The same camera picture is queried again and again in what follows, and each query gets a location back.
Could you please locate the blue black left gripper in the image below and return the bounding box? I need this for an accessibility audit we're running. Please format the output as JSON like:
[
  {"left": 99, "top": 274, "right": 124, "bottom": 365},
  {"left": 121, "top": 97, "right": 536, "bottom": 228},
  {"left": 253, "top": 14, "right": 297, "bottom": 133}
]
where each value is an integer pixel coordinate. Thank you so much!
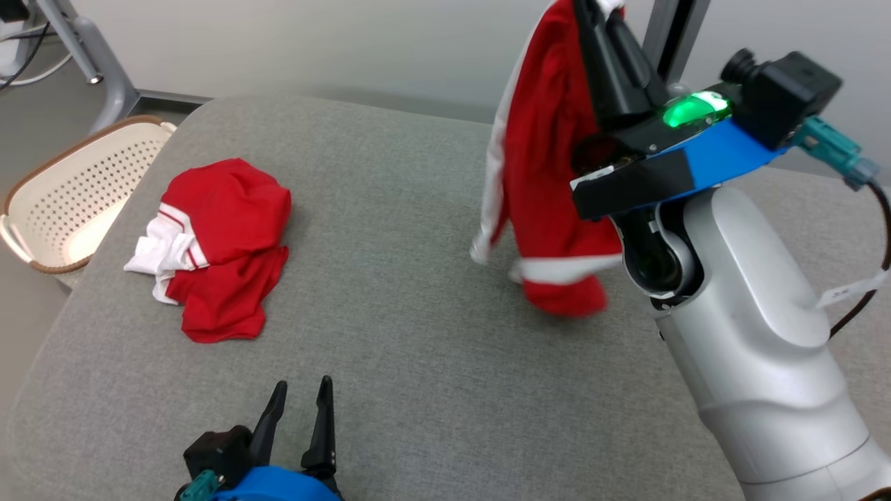
[{"left": 212, "top": 376, "right": 343, "bottom": 501}]

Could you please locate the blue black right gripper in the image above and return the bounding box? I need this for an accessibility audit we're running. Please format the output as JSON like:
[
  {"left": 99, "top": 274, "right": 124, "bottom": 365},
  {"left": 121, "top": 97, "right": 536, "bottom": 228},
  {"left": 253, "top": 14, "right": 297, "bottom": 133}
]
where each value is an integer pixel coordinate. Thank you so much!
[{"left": 569, "top": 0, "right": 794, "bottom": 222}]

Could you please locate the red basketball jersey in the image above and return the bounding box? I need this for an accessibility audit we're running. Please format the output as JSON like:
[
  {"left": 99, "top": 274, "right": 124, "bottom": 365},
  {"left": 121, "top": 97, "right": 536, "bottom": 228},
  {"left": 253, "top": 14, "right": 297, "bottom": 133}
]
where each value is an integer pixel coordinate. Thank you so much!
[{"left": 470, "top": 0, "right": 627, "bottom": 319}]

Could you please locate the crumpled red white garment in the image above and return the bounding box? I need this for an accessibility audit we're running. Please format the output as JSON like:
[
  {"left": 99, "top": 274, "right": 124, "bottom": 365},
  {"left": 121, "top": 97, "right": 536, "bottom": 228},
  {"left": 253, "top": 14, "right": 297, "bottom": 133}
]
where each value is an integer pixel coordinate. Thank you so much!
[{"left": 124, "top": 158, "right": 293, "bottom": 344}]

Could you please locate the cream perforated laundry basket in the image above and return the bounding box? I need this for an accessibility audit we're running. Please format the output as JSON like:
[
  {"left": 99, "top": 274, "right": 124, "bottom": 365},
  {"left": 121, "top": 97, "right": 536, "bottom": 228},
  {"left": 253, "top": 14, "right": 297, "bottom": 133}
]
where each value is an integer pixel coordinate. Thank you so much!
[{"left": 0, "top": 115, "right": 178, "bottom": 276}]

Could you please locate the grey metal stand leg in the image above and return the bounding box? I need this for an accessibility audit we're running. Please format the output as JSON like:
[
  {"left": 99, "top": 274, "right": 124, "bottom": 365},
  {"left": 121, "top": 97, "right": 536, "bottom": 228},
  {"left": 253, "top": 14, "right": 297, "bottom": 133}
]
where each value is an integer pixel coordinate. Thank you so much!
[{"left": 35, "top": 0, "right": 213, "bottom": 133}]

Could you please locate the grey metal post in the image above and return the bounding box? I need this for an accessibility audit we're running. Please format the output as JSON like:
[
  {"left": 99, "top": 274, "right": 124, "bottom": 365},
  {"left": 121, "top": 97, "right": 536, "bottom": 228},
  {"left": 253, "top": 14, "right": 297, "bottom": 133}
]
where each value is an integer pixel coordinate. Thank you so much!
[{"left": 640, "top": 0, "right": 712, "bottom": 84}]

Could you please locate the black cable with teal plug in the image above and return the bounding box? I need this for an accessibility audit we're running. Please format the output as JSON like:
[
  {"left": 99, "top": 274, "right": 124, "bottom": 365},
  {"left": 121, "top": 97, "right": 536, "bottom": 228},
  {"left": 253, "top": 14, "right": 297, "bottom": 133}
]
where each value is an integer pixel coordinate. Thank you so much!
[
  {"left": 794, "top": 115, "right": 891, "bottom": 342},
  {"left": 178, "top": 470, "right": 222, "bottom": 501}
]

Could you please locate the white paper cable label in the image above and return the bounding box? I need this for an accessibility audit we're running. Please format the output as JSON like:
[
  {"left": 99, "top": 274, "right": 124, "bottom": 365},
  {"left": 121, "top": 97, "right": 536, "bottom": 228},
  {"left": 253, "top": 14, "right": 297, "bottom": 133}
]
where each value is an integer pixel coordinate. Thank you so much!
[{"left": 814, "top": 270, "right": 891, "bottom": 310}]

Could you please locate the white floor cable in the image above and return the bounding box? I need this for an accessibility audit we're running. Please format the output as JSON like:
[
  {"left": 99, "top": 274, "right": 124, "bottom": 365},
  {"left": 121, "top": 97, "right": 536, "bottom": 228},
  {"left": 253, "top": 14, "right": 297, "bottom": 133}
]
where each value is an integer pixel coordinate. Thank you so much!
[{"left": 0, "top": 52, "right": 74, "bottom": 88}]

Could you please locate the black floor cable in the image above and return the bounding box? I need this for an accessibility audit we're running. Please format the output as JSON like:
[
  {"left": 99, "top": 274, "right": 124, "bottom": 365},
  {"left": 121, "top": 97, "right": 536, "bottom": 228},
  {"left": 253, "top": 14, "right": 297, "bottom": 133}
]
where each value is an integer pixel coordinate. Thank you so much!
[{"left": 0, "top": 24, "right": 51, "bottom": 93}]

